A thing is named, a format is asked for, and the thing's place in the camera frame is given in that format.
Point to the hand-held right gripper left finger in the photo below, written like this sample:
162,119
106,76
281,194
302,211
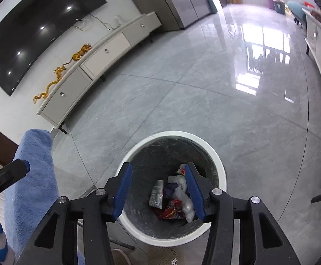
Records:
123,196

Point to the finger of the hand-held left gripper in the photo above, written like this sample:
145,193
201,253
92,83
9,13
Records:
8,175

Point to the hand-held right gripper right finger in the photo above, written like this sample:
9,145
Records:
193,196

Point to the clear plastic bag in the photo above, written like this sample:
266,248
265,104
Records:
185,201

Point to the purple wrapper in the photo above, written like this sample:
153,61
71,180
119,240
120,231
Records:
170,190

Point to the white tissue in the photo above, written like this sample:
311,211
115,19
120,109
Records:
173,179

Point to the red white snack wrapper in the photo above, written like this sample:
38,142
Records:
182,169

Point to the silver grey packet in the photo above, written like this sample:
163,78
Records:
157,194

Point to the white bin with black liner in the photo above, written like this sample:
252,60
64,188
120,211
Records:
204,149

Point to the blue blanket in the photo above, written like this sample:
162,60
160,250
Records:
36,171

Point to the long gold dragon figurine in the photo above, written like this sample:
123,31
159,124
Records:
52,81

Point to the white television cabinet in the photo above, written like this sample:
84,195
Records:
72,88

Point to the short gold dragon figurine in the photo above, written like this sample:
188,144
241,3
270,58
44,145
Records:
80,53

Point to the white router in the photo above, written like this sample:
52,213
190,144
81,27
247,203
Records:
118,19

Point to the grey wardrobe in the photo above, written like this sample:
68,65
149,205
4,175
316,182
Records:
182,0

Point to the teal storage bin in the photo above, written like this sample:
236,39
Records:
279,7

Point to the purple storage bin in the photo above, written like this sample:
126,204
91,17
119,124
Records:
270,1

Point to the teal sofa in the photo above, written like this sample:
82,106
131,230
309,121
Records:
295,11

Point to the red bag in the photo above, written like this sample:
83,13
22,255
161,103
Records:
309,5

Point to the black wall television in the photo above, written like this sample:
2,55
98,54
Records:
39,19

